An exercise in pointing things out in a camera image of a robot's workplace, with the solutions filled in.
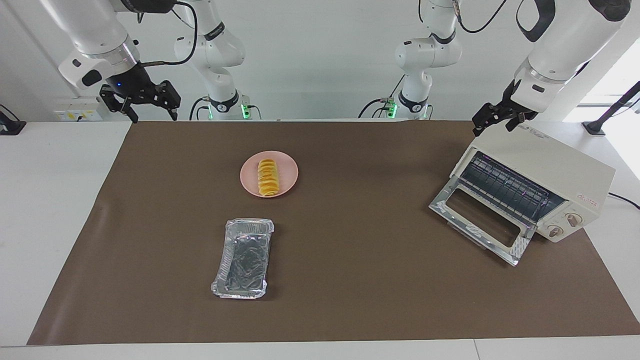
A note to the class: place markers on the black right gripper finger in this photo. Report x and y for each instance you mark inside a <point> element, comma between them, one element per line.
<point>107,95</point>
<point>172,97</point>

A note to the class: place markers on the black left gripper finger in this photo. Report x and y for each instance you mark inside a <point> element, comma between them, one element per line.
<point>487,114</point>
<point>514,121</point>

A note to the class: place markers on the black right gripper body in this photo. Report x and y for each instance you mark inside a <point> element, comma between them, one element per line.
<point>132,82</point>

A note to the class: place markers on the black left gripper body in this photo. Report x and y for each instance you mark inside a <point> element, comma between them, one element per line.
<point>509,102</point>

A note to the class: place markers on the yellow sliced bread loaf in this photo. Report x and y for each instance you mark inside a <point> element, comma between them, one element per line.
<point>268,177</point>

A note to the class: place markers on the aluminium foil baking tray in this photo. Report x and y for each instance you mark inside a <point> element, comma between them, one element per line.
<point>245,260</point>

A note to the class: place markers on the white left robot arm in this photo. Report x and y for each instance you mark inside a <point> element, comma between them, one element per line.
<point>570,40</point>

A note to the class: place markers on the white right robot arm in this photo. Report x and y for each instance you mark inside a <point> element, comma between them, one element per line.
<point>100,30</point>

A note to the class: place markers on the cream toaster oven body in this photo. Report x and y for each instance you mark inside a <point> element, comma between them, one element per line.
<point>560,162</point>

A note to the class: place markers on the glass oven door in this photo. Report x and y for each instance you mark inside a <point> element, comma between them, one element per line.
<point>445,205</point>

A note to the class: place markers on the beige oven knob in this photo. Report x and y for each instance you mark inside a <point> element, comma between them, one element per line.
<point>573,219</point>
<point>555,231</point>

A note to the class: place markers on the black clamp stand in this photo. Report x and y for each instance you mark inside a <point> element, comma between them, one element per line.
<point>10,126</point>

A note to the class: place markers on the pink round plate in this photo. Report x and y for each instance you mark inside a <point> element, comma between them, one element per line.
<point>289,172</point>

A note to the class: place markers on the brown table mat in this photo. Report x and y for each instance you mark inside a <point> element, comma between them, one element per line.
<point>350,290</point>

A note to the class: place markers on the black angled camera stand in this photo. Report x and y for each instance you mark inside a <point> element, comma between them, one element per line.
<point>607,114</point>

